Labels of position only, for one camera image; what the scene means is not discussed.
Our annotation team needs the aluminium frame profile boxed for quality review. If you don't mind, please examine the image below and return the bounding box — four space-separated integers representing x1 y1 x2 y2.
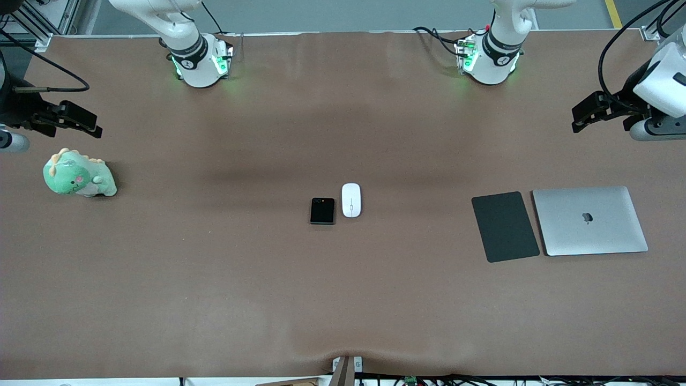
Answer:
639 0 686 42
0 0 102 51

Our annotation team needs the brown table cover mat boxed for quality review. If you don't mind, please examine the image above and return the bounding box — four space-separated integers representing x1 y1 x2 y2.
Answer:
0 29 686 379

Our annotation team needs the silver closed laptop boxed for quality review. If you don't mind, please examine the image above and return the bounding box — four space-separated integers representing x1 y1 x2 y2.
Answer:
532 185 649 257

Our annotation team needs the metal table edge bracket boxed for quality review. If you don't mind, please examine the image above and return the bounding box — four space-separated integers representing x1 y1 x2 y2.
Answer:
332 355 363 386

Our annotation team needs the green dinosaur plush toy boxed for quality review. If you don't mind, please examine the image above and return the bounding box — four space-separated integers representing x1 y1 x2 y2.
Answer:
43 148 117 198

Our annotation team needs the black right arm base cable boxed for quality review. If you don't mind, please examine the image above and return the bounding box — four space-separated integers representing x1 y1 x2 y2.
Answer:
201 0 243 54

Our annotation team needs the white computer mouse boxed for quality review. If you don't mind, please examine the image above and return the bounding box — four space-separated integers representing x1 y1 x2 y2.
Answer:
341 183 362 218

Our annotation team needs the black left arm base cable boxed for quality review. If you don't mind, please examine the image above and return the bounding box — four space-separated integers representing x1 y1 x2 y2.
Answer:
413 26 463 57

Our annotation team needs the black arm base cable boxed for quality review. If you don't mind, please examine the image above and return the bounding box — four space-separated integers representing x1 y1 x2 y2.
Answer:
413 26 463 57
201 0 243 54

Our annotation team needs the dark grey mouse pad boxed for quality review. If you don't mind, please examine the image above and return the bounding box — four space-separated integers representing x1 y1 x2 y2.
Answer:
471 191 541 263

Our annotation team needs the black phone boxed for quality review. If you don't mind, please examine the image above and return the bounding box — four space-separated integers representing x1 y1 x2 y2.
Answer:
310 197 336 225

